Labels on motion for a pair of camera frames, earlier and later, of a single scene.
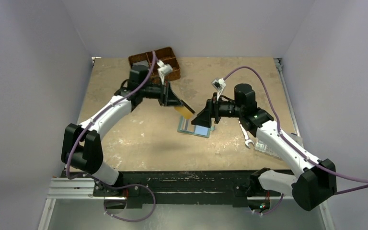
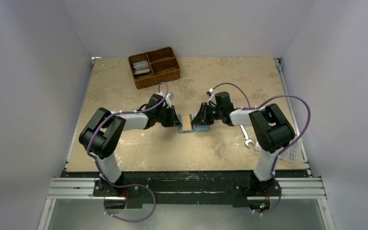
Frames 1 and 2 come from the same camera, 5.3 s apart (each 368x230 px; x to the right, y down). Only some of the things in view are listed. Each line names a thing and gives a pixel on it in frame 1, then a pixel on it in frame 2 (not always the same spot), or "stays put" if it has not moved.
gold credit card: (184, 112) to (186, 122)
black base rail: (184, 189) stays put
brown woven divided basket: (167, 56) stays put
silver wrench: (247, 141) stays put
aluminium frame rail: (64, 188) stays put
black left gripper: (165, 98) to (173, 120)
